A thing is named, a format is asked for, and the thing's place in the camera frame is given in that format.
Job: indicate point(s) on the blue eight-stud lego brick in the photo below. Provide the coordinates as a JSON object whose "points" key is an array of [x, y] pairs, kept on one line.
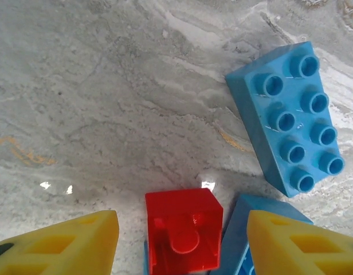
{"points": [[256, 114]]}

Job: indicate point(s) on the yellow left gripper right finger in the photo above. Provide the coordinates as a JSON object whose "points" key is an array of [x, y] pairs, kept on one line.
{"points": [[268, 252]]}

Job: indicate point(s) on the red lego brick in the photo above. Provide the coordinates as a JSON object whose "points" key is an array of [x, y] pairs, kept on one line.
{"points": [[179, 203]]}

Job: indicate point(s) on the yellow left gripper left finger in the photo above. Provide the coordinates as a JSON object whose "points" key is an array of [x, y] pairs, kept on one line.
{"points": [[87, 252]]}

